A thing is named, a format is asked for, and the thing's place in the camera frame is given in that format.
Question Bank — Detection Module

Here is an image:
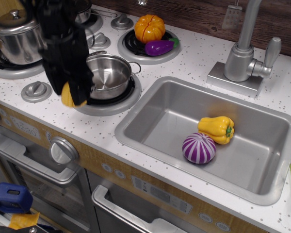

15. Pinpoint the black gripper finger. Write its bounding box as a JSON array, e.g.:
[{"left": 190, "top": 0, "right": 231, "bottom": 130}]
[
  {"left": 45, "top": 67, "right": 68, "bottom": 95},
  {"left": 68, "top": 77, "right": 93, "bottom": 106}
]

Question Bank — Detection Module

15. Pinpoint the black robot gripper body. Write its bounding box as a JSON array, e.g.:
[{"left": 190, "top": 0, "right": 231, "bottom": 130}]
[{"left": 40, "top": 24, "right": 93, "bottom": 81}]

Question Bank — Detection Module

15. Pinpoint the yellow toy corn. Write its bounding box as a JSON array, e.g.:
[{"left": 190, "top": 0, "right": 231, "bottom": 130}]
[{"left": 61, "top": 82, "right": 87, "bottom": 108}]

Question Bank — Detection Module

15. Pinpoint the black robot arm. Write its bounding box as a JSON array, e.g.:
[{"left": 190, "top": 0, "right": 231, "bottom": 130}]
[{"left": 20, "top": 0, "right": 93, "bottom": 106}]

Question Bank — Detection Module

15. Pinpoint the front left stove knob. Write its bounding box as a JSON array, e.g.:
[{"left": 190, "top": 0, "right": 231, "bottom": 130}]
[{"left": 21, "top": 81, "right": 52, "bottom": 103}]

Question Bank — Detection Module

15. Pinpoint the stove knob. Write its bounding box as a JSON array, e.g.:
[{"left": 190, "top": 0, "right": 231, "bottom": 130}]
[
  {"left": 21, "top": 81, "right": 52, "bottom": 103},
  {"left": 111, "top": 14, "right": 134, "bottom": 30},
  {"left": 87, "top": 33, "right": 111, "bottom": 50}
]

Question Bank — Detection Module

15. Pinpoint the middle stove knob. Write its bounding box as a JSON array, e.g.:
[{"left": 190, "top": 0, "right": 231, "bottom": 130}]
[{"left": 87, "top": 33, "right": 111, "bottom": 50}]

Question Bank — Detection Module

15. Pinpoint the small steel pan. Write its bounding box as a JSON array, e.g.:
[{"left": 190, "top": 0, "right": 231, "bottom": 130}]
[{"left": 87, "top": 51, "right": 142, "bottom": 100}]

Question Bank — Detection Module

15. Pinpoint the front stove burner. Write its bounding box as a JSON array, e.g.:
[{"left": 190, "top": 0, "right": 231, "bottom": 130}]
[{"left": 75, "top": 75, "right": 142, "bottom": 117}]

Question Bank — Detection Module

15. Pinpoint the stove burner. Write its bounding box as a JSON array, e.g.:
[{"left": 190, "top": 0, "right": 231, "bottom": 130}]
[
  {"left": 117, "top": 30, "right": 180, "bottom": 65},
  {"left": 0, "top": 46, "right": 46, "bottom": 80},
  {"left": 75, "top": 75, "right": 142, "bottom": 117},
  {"left": 83, "top": 10, "right": 103, "bottom": 36}
]

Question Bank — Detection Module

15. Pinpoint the back left stove burner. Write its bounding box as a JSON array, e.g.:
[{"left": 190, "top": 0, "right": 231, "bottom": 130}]
[{"left": 83, "top": 10, "right": 103, "bottom": 36}]

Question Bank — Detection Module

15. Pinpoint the right back stove burner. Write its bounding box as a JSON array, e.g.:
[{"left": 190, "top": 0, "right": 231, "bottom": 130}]
[{"left": 117, "top": 30, "right": 180, "bottom": 65}]

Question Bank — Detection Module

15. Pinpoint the back stove knob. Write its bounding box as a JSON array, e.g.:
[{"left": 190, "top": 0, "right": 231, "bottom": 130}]
[{"left": 111, "top": 14, "right": 134, "bottom": 30}]

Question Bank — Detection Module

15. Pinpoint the steel pot at back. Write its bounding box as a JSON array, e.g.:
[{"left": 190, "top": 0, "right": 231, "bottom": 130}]
[{"left": 74, "top": 0, "right": 91, "bottom": 24}]

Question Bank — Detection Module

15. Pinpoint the large steel pot with lid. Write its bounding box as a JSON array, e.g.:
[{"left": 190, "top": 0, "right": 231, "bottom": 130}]
[{"left": 0, "top": 9, "right": 44, "bottom": 65}]

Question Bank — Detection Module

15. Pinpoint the round silver oven dial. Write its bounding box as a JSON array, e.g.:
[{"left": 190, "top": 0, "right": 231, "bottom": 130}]
[{"left": 49, "top": 136, "right": 79, "bottom": 165}]

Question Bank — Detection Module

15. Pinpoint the purple toy eggplant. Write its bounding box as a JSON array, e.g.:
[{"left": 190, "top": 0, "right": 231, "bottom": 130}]
[{"left": 145, "top": 37, "right": 179, "bottom": 56}]

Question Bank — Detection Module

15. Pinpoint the orange toy pumpkin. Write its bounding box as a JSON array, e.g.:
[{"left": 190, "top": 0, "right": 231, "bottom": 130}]
[{"left": 134, "top": 15, "right": 165, "bottom": 44}]

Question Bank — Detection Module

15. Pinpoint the blue clamp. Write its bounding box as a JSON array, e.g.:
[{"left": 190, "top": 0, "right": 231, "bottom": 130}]
[{"left": 0, "top": 183, "right": 33, "bottom": 214}]

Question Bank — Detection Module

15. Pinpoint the purple striped toy onion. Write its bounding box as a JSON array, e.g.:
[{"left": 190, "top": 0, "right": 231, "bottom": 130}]
[{"left": 182, "top": 133, "right": 216, "bottom": 164}]

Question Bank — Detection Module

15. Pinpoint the yellow cloth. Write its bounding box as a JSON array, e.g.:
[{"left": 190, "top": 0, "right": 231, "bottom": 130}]
[{"left": 8, "top": 213, "right": 40, "bottom": 230}]

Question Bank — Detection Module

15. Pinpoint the yellow toy bell pepper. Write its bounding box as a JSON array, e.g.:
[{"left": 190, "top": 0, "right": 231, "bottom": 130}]
[{"left": 197, "top": 116, "right": 235, "bottom": 145}]

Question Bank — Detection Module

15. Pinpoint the silver toy faucet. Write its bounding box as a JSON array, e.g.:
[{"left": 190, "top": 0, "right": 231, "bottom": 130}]
[{"left": 207, "top": 0, "right": 282, "bottom": 98}]

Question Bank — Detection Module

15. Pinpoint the hanging grey spatula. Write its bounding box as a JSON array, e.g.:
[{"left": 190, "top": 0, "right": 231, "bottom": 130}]
[{"left": 222, "top": 0, "right": 243, "bottom": 30}]

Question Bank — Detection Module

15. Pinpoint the silver sink basin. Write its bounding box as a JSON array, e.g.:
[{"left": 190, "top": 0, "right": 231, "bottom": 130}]
[{"left": 115, "top": 77, "right": 291, "bottom": 205}]

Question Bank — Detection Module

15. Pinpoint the silver oven door handle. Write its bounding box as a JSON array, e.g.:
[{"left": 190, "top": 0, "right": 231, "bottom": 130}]
[{"left": 0, "top": 134, "right": 77, "bottom": 187}]

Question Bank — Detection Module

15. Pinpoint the silver dishwasher door handle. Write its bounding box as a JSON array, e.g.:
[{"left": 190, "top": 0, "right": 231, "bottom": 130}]
[{"left": 92, "top": 185, "right": 185, "bottom": 233}]

